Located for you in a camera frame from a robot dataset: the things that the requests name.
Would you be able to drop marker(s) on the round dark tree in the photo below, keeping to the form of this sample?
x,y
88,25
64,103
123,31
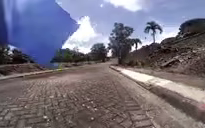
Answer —
x,y
99,51

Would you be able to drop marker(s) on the large dark tree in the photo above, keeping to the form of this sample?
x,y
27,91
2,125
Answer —
x,y
120,40

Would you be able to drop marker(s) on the row of trees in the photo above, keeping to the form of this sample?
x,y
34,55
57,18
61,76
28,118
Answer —
x,y
70,55

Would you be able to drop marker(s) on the brown brick paved road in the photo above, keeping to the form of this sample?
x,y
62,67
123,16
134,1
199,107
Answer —
x,y
80,96

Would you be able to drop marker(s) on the pale concrete pavement with kerb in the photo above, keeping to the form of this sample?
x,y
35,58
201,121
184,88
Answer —
x,y
140,77

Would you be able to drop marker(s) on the small palm tree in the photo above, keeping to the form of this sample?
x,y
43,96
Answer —
x,y
136,41

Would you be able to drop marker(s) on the tall palm tree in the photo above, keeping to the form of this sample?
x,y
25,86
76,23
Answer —
x,y
153,26

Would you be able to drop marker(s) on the blue flag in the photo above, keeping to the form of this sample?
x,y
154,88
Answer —
x,y
33,30

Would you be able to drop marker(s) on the pale concrete kerb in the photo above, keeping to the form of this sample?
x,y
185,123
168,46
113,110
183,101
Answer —
x,y
20,75

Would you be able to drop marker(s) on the earth and rubble bank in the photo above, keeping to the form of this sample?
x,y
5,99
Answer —
x,y
190,56

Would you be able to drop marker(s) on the bare earth verge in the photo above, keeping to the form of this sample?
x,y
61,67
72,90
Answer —
x,y
13,69

